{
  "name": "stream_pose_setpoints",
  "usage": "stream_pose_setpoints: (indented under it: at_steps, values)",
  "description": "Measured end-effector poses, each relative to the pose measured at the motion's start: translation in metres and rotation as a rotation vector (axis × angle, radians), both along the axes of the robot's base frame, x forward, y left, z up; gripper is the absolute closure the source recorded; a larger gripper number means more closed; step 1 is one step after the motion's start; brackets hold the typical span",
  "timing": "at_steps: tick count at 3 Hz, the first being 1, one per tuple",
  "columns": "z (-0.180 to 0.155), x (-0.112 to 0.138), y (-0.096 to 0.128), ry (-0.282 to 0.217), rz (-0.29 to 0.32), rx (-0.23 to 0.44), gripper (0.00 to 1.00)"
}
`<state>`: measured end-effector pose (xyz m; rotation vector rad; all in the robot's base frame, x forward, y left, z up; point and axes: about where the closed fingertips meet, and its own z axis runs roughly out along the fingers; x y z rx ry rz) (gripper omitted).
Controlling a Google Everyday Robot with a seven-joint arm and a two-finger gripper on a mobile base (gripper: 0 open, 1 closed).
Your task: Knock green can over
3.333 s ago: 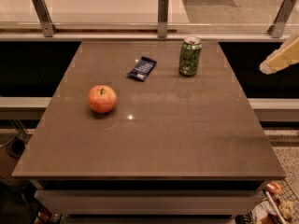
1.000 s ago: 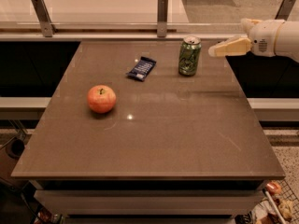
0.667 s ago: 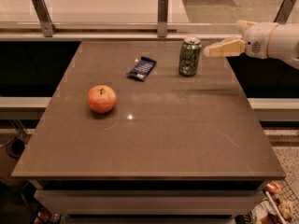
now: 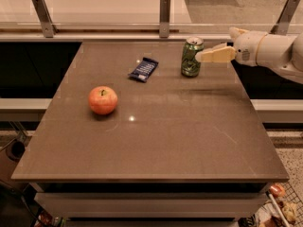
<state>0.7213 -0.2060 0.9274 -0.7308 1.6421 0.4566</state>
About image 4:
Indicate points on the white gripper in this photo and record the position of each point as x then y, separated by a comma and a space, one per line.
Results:
246, 48

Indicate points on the green soda can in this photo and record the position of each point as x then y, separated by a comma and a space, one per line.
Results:
190, 67

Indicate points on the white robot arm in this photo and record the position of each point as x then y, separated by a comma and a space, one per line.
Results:
280, 53

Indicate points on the blue snack bar wrapper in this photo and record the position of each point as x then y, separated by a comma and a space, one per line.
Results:
144, 69

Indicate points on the red apple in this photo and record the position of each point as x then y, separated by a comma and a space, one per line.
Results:
102, 100

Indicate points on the right metal railing bracket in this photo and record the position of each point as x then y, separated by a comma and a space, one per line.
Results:
283, 22

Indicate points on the metal railing bracket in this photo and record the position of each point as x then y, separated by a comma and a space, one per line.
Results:
283, 22
46, 23
164, 17

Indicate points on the middle metal railing bracket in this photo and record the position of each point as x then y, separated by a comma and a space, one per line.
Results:
164, 17

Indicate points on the wire basket with snacks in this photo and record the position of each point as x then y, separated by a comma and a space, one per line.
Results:
284, 211

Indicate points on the left metal railing bracket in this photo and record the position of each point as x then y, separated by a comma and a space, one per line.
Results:
46, 23

